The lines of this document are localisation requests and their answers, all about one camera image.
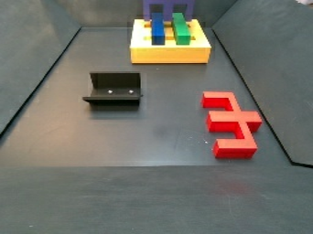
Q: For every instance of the purple interlocking puzzle piece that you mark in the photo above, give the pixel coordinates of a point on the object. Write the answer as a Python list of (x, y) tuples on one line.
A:
[(168, 8)]

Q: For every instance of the yellow board with slots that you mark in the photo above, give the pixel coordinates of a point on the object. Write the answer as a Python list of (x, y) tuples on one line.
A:
[(170, 53)]

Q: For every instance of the red interlocking puzzle piece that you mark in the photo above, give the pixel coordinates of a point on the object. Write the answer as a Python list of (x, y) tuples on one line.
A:
[(230, 120)]

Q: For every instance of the green block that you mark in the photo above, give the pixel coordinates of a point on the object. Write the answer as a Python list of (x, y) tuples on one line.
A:
[(180, 29)]

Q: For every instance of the blue block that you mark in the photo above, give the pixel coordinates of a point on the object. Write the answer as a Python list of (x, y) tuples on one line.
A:
[(156, 29)]

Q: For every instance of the black angled bracket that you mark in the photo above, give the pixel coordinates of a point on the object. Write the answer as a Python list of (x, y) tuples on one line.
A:
[(113, 87)]

